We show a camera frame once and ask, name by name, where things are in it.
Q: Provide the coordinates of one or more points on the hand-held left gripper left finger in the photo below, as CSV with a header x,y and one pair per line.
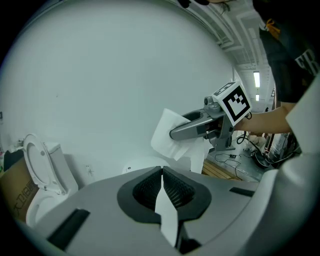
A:
x,y
105,200

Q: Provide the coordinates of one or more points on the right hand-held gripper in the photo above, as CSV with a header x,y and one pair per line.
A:
x,y
236,103

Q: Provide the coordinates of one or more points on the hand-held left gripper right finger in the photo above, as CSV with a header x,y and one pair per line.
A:
x,y
220,200

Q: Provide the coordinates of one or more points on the white paper tissue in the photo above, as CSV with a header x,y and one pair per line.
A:
x,y
163,140

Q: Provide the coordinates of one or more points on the person's right forearm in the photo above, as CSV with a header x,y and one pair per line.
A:
x,y
265,121

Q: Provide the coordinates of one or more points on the white toilet with raised lid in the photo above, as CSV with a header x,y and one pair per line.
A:
x,y
45,170

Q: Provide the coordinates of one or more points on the person's right hand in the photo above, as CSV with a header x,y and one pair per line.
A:
x,y
215,127

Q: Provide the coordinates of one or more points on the wooden slatted step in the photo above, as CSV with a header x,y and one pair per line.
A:
x,y
215,170

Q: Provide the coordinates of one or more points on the brown cardboard box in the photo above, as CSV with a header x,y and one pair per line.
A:
x,y
17,190

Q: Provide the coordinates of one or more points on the white ceiling pipes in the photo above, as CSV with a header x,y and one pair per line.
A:
x,y
220,27

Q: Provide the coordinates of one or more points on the black cloth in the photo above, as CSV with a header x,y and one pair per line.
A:
x,y
12,158

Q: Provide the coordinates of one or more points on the person in black shirt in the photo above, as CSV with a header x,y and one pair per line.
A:
x,y
287,50

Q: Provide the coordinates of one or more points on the small wall water valve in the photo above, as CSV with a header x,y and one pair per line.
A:
x,y
89,169

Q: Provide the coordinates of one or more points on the black head-worn camera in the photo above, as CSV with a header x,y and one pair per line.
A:
x,y
192,2

